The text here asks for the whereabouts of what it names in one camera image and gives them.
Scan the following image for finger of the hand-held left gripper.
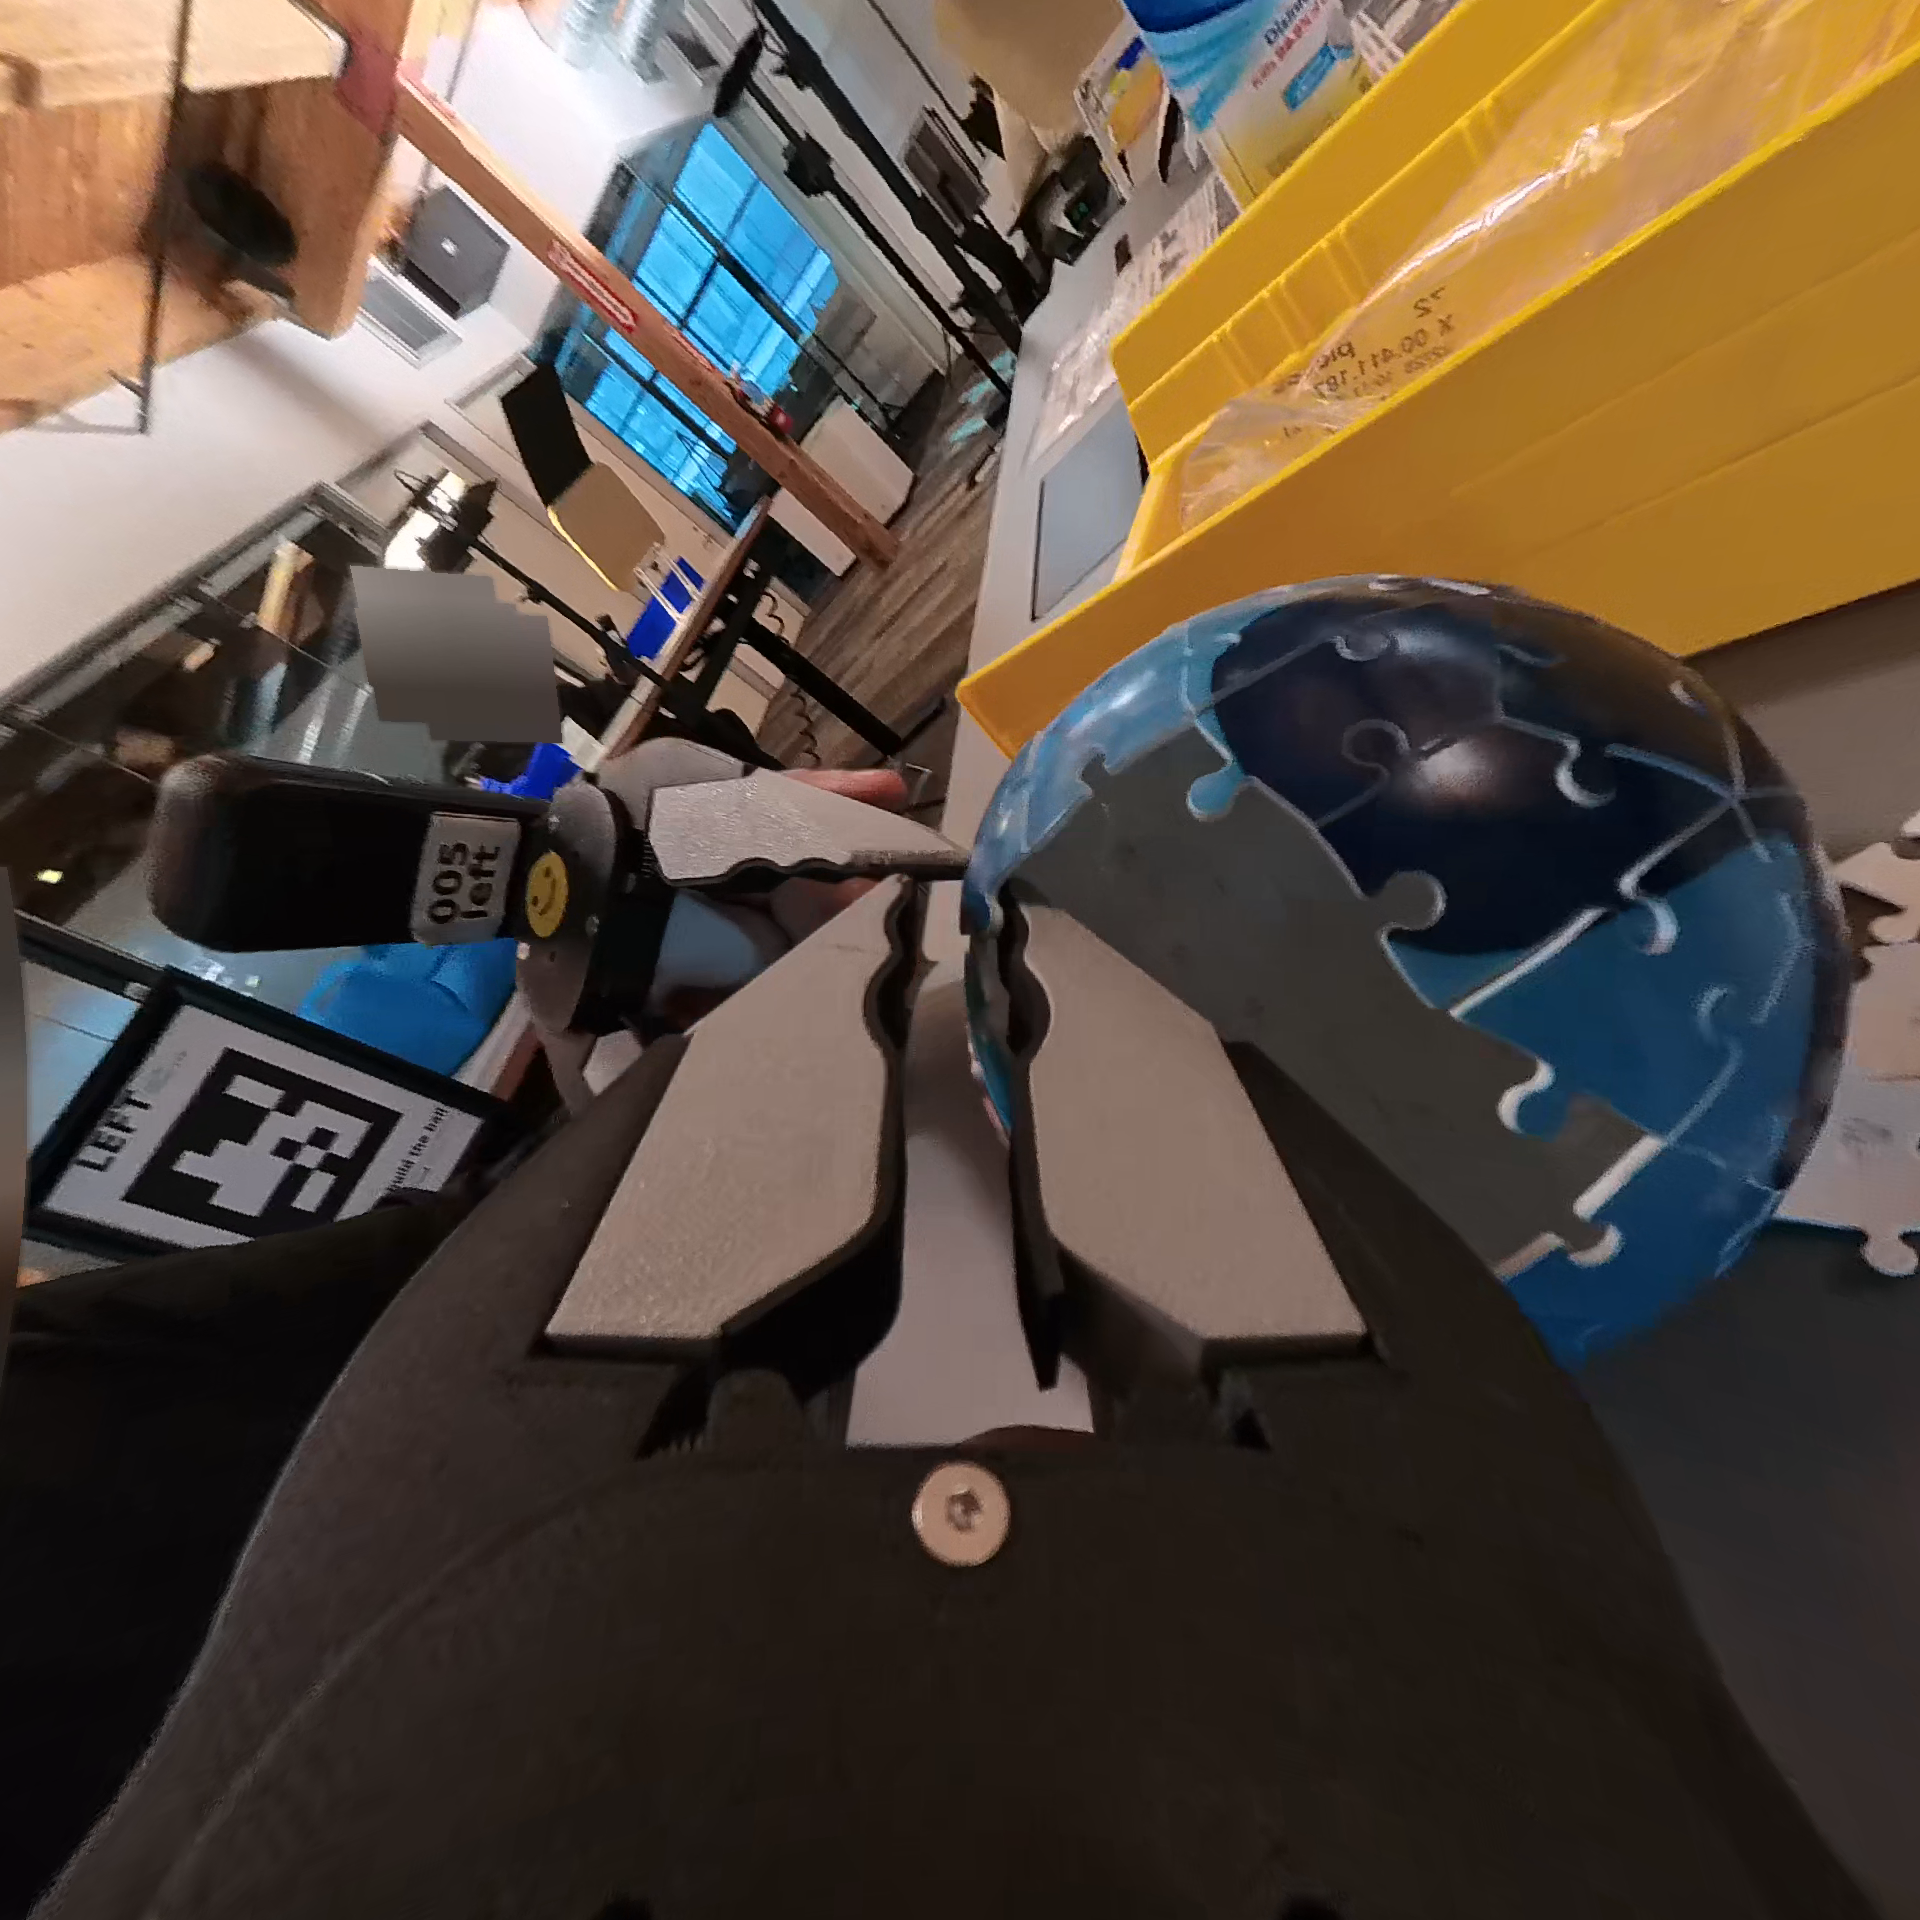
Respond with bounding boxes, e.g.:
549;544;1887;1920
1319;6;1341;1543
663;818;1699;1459
667;882;903;1040
644;769;973;894

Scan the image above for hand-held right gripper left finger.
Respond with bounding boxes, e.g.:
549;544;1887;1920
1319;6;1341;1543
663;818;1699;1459
544;878;922;1442

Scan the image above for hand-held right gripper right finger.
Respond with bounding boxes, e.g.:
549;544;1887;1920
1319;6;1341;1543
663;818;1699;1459
999;886;1369;1390

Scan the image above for blue cartoon puzzle ball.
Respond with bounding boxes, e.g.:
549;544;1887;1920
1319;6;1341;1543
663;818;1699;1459
961;574;1853;1370

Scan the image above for pile of puzzle pieces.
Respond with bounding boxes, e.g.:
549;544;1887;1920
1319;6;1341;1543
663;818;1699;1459
1769;810;1920;1281

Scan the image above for blue plastic thing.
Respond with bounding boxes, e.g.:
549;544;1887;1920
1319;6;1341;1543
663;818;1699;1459
300;943;520;1075

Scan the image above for blue storage bin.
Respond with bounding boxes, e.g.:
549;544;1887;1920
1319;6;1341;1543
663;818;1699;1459
626;558;707;664

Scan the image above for black framed marker sign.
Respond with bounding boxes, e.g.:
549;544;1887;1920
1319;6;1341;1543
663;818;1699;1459
27;967;505;1259

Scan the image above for beige studio panel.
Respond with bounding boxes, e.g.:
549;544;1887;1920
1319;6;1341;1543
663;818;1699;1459
546;458;666;594

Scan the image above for white low cabinet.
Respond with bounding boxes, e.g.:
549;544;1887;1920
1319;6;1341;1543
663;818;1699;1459
765;406;917;571

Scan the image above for grey flat panel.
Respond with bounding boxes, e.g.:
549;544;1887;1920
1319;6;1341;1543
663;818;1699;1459
1029;393;1155;624

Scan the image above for black studio panel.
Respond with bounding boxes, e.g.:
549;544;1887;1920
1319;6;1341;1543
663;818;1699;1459
498;369;594;505

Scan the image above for long wooden beam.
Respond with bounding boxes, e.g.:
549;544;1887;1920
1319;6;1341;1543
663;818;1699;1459
393;71;903;570

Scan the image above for large glass window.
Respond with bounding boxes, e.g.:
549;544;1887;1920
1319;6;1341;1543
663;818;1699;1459
551;119;841;531

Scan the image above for person's black clothing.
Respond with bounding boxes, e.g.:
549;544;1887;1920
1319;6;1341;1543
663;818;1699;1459
0;1200;453;1920

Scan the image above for wooden box structure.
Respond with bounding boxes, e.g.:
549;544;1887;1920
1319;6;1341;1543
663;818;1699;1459
0;0;413;438

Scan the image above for white bottle yellow label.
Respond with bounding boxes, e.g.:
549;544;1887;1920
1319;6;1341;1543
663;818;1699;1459
1088;31;1192;184

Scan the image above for yellow plastic bin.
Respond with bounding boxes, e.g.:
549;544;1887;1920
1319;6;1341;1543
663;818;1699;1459
957;0;1920;759

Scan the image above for blue white carton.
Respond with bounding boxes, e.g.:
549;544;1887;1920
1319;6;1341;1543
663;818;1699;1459
1123;0;1419;203

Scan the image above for clear plastic bag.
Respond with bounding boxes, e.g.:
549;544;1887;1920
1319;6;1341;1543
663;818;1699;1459
1178;47;1920;529

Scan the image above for black wall speaker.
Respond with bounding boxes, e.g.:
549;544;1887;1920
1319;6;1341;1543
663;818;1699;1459
404;188;512;318

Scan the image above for ring-bound paper cards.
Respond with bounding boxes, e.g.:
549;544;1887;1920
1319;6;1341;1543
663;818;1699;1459
1119;171;1249;296

